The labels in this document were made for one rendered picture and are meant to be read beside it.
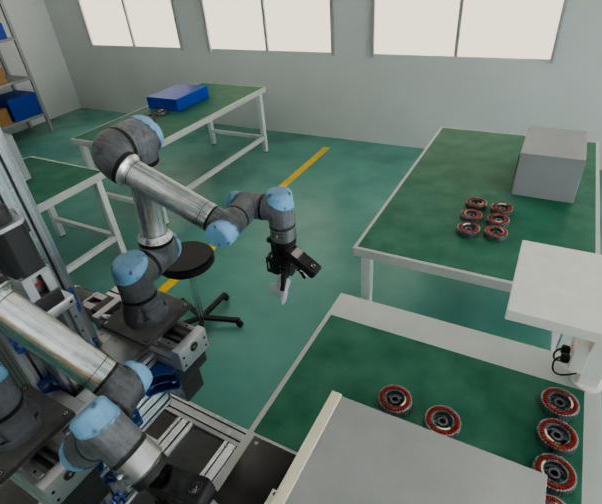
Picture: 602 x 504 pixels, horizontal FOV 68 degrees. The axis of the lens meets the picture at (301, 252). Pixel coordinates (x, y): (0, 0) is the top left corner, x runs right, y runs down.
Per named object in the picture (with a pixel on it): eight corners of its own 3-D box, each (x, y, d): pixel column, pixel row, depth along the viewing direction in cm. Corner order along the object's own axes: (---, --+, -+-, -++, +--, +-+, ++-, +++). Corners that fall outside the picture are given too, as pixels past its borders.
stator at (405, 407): (372, 409, 151) (372, 402, 149) (386, 385, 158) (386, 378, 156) (403, 424, 146) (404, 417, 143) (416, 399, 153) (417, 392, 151)
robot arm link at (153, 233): (133, 275, 157) (94, 124, 124) (159, 251, 168) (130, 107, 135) (162, 284, 153) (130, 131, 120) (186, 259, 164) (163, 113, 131)
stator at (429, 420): (423, 408, 150) (424, 401, 148) (459, 413, 147) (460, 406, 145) (423, 439, 141) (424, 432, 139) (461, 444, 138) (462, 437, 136)
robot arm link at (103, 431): (91, 400, 83) (109, 385, 78) (134, 441, 84) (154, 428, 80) (57, 434, 77) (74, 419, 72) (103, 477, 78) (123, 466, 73)
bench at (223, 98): (97, 211, 445) (69, 138, 402) (213, 142, 579) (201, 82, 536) (165, 228, 407) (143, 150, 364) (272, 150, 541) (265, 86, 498)
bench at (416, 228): (353, 348, 273) (352, 247, 230) (432, 207, 404) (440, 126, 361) (554, 414, 227) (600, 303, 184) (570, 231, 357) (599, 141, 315)
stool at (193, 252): (150, 333, 297) (125, 265, 265) (197, 289, 331) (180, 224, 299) (215, 359, 274) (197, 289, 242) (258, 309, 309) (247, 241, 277)
